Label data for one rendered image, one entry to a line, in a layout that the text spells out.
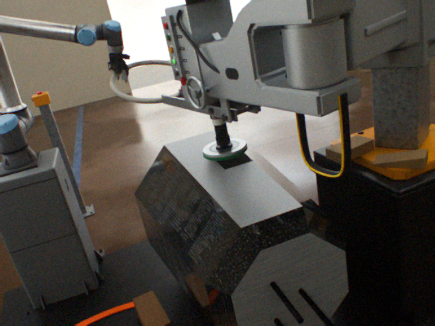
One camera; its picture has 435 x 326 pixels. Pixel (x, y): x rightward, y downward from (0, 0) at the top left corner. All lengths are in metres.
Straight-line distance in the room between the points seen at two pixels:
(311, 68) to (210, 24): 0.64
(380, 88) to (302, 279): 0.89
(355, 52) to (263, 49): 0.31
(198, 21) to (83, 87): 6.85
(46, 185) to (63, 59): 6.10
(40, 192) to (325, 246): 1.62
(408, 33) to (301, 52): 0.61
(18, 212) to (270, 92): 1.66
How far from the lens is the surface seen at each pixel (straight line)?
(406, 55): 1.86
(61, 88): 8.57
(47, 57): 8.51
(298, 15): 1.29
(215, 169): 1.94
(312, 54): 1.32
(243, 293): 1.50
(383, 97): 1.98
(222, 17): 1.86
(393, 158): 1.88
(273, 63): 1.55
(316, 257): 1.56
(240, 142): 2.05
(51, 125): 3.61
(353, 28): 1.44
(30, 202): 2.58
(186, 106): 2.11
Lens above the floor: 1.59
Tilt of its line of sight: 22 degrees down
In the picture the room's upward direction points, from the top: 12 degrees counter-clockwise
